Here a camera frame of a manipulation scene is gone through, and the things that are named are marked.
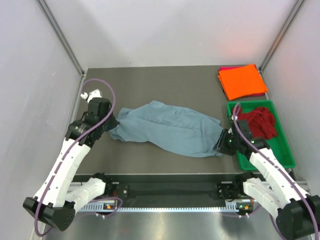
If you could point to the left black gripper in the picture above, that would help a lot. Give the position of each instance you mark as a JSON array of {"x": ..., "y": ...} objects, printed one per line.
[{"x": 113, "y": 124}]

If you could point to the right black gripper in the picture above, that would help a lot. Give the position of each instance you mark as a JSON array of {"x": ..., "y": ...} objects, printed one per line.
[{"x": 220, "y": 145}]

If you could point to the grey-blue t-shirt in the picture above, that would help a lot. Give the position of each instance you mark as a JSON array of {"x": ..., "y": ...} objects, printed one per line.
[{"x": 176, "y": 129}]

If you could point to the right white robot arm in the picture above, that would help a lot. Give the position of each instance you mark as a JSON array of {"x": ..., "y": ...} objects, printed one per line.
[{"x": 294, "y": 212}]

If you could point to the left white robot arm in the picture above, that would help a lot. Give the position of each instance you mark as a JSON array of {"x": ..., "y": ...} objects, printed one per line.
[{"x": 53, "y": 204}]

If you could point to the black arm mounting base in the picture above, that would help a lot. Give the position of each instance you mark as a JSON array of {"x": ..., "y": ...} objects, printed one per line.
[{"x": 171, "y": 190}]

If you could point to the dark red t-shirt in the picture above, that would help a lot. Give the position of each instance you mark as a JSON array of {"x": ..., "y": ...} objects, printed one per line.
[{"x": 261, "y": 122}]

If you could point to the green plastic tray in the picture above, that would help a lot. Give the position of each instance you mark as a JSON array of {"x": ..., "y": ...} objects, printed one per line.
[{"x": 278, "y": 144}]

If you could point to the folded orange t-shirt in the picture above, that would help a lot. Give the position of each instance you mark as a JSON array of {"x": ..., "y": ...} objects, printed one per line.
[{"x": 241, "y": 81}]

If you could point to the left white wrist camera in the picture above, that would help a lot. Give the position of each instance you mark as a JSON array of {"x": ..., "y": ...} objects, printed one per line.
[{"x": 88, "y": 96}]

